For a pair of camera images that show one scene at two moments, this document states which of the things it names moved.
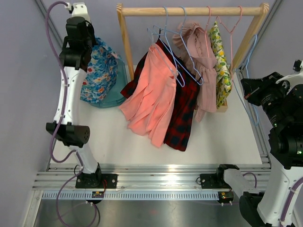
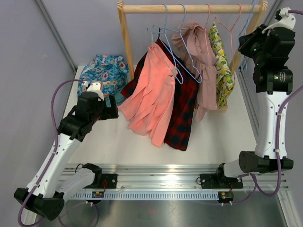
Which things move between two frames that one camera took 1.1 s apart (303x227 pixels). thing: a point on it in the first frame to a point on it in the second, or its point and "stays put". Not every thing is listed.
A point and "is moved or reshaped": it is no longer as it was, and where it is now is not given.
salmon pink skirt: [149, 112] stays put
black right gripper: [253, 88] to [246, 41]
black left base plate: [96, 180] stays put
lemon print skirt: [222, 69] stays put
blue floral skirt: [101, 74] is moved or reshaped
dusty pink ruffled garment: [198, 51] stays put
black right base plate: [214, 180] stays put
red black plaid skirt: [180, 117] stays put
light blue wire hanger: [246, 71] to [244, 59]
